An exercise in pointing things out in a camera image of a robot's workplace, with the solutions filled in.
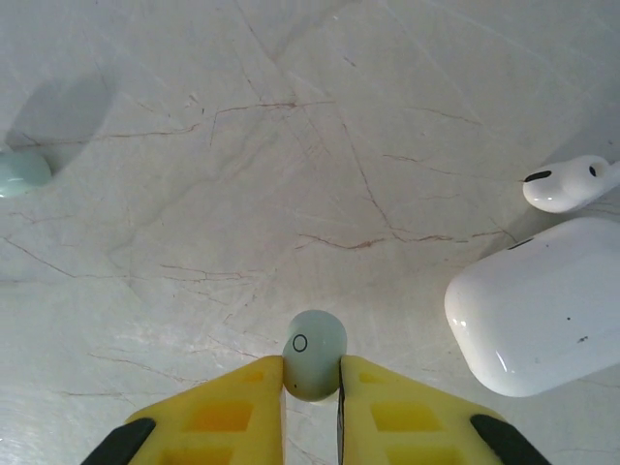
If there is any mint green earbud case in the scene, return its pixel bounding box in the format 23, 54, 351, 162
0, 149, 53, 200

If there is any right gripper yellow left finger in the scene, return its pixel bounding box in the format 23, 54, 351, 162
84, 356, 287, 465

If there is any white earbud charging case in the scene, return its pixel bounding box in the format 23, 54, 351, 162
444, 216, 620, 398

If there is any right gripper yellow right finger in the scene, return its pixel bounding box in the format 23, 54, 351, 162
333, 356, 556, 465

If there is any white stemmed earbud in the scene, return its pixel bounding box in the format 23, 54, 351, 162
521, 154, 620, 213

